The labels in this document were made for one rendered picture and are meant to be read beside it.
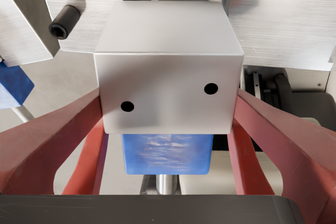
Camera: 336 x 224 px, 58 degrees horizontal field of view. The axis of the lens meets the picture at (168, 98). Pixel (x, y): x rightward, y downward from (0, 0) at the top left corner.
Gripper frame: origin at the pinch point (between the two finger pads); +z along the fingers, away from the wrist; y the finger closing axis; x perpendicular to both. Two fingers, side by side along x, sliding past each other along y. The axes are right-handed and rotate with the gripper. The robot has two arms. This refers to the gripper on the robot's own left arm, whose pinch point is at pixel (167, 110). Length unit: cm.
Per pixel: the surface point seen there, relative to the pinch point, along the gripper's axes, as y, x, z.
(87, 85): 39, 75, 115
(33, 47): 10.2, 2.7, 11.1
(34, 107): 74, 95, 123
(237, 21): -3.5, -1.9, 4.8
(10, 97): 13.2, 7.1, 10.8
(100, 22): 3.7, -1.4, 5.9
